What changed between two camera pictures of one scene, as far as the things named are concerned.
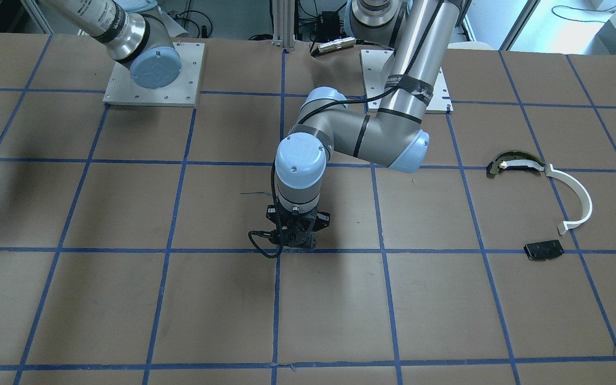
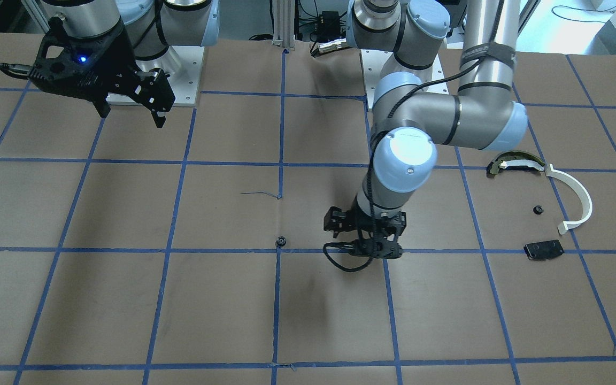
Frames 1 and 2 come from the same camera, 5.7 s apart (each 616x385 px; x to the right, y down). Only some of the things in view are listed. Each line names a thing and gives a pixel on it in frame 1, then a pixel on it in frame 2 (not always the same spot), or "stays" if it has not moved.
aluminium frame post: [283, 23] stays
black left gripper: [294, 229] to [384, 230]
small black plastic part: [543, 249] stays
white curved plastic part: [550, 171] stays
